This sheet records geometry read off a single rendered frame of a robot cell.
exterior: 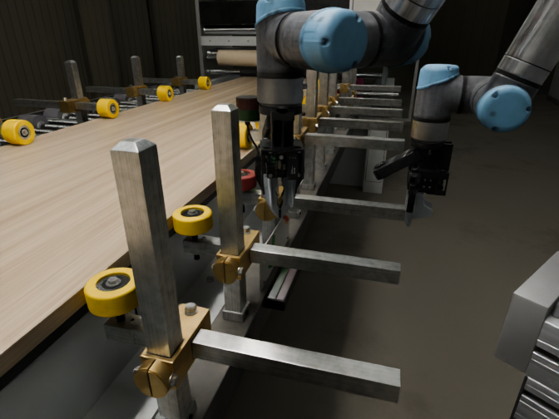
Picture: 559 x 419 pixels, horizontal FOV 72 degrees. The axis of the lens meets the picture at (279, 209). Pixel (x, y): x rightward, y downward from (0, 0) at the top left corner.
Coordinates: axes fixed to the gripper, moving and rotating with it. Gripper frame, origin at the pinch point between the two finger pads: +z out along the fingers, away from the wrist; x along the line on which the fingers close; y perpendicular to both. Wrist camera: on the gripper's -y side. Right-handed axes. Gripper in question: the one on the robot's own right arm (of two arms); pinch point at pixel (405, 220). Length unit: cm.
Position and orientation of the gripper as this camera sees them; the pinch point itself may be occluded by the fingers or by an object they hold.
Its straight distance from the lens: 98.4
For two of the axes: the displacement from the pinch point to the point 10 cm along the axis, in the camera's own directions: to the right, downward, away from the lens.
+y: 9.6, 1.1, -2.4
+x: 2.7, -4.0, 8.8
